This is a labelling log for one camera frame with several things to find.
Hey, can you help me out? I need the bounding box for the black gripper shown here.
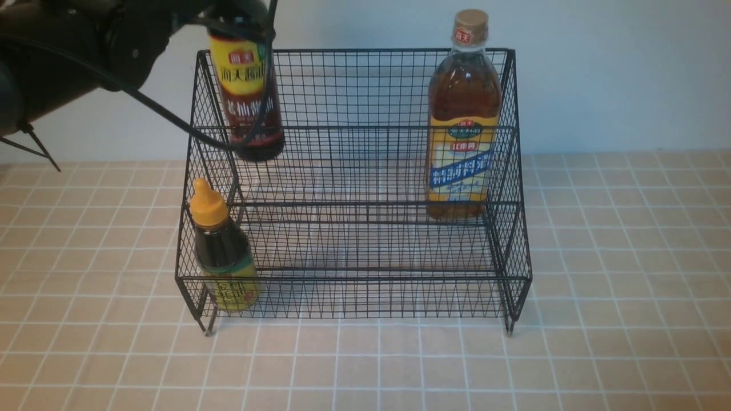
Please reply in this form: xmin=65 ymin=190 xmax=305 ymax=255
xmin=166 ymin=1 xmax=275 ymax=40

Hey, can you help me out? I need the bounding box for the amber cooking wine bottle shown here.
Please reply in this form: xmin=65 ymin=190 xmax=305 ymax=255
xmin=425 ymin=9 xmax=503 ymax=220

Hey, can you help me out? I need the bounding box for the small yellow-capped sesame oil bottle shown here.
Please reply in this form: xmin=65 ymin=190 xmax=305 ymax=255
xmin=190 ymin=179 xmax=259 ymax=312

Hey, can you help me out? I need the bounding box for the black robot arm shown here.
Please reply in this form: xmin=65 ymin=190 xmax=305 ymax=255
xmin=2 ymin=1 xmax=278 ymax=135

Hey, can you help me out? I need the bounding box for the black camera cable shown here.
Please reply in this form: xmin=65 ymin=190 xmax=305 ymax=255
xmin=0 ymin=0 xmax=279 ymax=172

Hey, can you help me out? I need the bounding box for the black wire mesh shelf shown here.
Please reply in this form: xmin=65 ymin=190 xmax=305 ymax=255
xmin=175 ymin=49 xmax=533 ymax=336

